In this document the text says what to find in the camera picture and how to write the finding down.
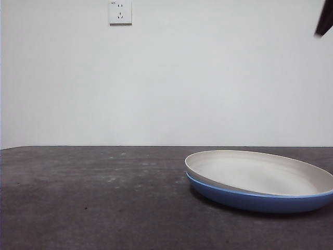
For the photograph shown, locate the white plate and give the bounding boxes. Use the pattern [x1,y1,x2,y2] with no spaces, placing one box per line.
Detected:
[184,149,333,196]

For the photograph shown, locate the blue plate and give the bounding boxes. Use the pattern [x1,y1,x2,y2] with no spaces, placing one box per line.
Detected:
[186,171,333,214]

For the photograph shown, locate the white wall socket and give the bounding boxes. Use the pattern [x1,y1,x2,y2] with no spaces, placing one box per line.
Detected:
[108,0,133,27]

